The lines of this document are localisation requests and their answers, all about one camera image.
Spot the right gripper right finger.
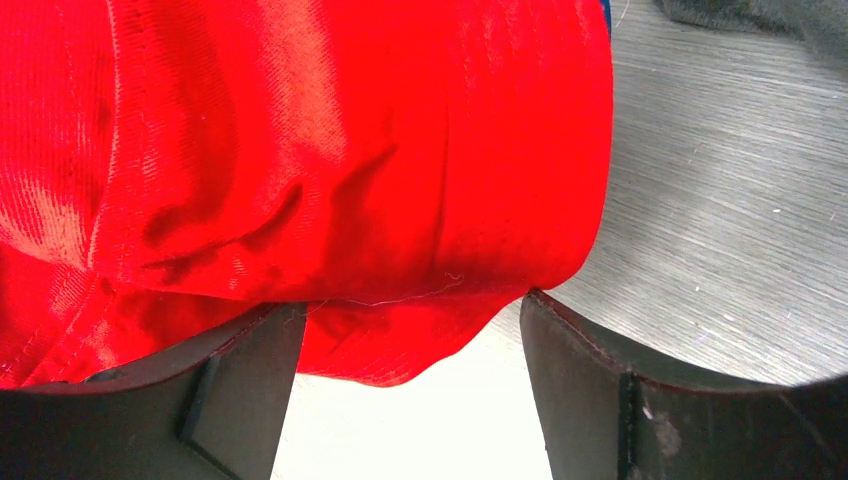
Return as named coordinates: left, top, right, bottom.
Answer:
left=520, top=290, right=847, bottom=480

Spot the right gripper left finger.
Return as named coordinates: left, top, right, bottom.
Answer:
left=1, top=304, right=305, bottom=479

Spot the red hat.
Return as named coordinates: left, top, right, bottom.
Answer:
left=1, top=1, right=613, bottom=388

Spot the blue hat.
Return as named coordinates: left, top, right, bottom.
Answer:
left=599, top=0, right=612, bottom=34

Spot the black floral plush pillow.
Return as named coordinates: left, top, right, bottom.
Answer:
left=655, top=0, right=847, bottom=70

